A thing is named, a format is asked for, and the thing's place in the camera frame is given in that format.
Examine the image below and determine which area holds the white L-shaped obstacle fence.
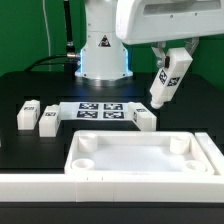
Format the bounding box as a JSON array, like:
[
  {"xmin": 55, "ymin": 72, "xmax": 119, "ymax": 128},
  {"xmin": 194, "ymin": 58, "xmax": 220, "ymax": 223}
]
[{"xmin": 0, "ymin": 132, "xmax": 224, "ymax": 203}]

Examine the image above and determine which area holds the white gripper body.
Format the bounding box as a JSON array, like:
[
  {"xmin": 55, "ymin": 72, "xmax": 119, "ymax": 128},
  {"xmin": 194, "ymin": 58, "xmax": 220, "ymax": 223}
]
[{"xmin": 116, "ymin": 0, "xmax": 224, "ymax": 45}]

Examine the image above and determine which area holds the white fiducial marker plate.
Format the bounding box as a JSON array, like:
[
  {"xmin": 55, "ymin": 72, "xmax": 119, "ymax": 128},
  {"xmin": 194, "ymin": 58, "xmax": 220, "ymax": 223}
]
[{"xmin": 60, "ymin": 102, "xmax": 130, "ymax": 121}]

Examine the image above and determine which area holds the black cable on table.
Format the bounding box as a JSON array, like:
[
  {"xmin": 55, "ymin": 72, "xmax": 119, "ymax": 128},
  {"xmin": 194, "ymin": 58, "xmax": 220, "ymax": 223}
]
[{"xmin": 23, "ymin": 54, "xmax": 81, "ymax": 72}]

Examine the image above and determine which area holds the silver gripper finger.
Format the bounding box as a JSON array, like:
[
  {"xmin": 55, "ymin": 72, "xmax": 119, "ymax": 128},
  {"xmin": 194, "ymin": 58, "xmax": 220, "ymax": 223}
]
[
  {"xmin": 151, "ymin": 42, "xmax": 166, "ymax": 68},
  {"xmin": 184, "ymin": 37, "xmax": 199, "ymax": 57}
]

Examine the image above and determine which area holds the thin white hanging cable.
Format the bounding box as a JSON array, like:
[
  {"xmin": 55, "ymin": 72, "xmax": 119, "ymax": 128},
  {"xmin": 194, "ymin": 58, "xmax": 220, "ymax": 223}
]
[{"xmin": 41, "ymin": 0, "xmax": 53, "ymax": 72}]

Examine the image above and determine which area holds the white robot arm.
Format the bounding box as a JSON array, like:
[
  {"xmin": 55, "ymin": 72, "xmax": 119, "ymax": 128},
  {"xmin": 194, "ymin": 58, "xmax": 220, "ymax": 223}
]
[{"xmin": 75, "ymin": 0, "xmax": 224, "ymax": 85}]

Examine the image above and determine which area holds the white desk top tray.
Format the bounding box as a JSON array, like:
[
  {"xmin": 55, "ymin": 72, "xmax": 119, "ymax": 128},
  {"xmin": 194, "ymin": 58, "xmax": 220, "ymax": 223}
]
[{"xmin": 64, "ymin": 130, "xmax": 215, "ymax": 175}]

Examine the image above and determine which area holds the black vertical cable with connector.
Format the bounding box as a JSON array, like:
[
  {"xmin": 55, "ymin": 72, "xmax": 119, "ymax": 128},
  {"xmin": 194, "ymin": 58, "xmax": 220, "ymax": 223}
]
[{"xmin": 63, "ymin": 0, "xmax": 81, "ymax": 62}]

